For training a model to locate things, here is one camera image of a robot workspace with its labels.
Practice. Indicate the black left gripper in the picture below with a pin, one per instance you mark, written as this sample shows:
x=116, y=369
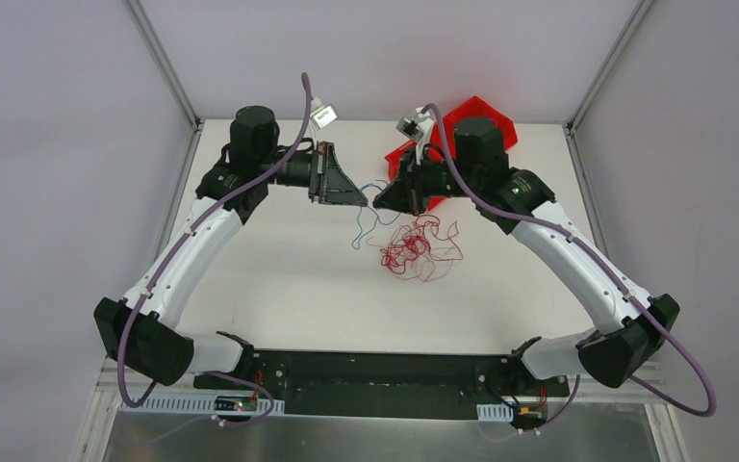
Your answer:
x=322, y=171

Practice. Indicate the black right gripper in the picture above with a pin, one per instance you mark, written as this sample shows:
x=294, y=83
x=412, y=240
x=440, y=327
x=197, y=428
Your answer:
x=413, y=190

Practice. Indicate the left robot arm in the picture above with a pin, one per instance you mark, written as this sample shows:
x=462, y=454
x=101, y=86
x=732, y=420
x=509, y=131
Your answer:
x=138, y=330

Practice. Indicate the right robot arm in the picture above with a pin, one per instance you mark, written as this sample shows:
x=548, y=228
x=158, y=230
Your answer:
x=622, y=338

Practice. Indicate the red plastic bin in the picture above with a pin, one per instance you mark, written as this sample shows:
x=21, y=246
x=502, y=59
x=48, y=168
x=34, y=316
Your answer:
x=477, y=147

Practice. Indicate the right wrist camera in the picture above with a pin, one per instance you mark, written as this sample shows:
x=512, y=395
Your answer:
x=417, y=126

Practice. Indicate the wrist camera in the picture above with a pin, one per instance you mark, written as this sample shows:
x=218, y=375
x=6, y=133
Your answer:
x=417, y=126
x=321, y=116

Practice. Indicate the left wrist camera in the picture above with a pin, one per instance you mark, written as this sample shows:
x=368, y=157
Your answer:
x=321, y=116

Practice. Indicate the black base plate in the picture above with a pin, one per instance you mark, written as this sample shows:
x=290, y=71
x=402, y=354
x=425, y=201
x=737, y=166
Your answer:
x=377, y=403

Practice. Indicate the aluminium frame rail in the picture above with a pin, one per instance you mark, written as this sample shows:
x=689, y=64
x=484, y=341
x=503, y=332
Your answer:
x=293, y=375

